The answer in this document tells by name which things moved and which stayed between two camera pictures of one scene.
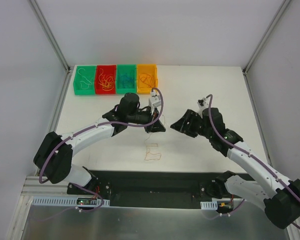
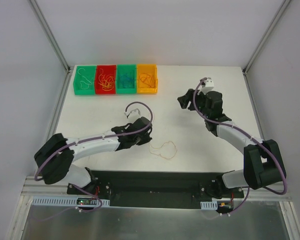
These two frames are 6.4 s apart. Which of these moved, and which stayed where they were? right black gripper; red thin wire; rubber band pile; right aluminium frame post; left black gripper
Moved: right black gripper; left black gripper
Stayed: right aluminium frame post; rubber band pile; red thin wire
